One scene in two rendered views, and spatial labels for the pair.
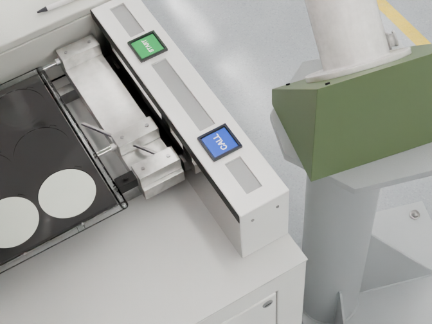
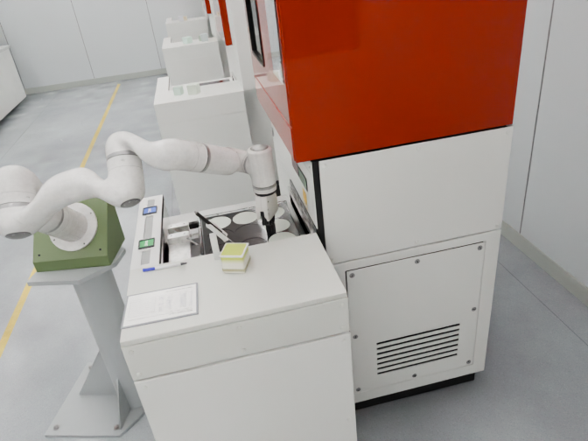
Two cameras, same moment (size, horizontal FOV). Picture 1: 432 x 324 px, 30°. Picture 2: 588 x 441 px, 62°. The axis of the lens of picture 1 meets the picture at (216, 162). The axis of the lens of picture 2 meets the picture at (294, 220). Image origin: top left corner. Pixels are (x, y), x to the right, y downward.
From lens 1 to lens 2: 2.52 m
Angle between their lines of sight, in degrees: 94
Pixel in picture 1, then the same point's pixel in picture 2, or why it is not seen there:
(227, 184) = (158, 201)
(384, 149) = not seen: hidden behind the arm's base
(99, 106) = (185, 255)
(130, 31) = (148, 253)
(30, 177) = (230, 228)
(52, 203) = (226, 220)
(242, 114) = not seen: outside the picture
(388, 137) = not seen: hidden behind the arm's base
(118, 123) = (182, 247)
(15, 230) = (244, 215)
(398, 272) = (96, 383)
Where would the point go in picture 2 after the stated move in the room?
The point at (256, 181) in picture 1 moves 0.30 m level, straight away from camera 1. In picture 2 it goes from (148, 202) to (101, 241)
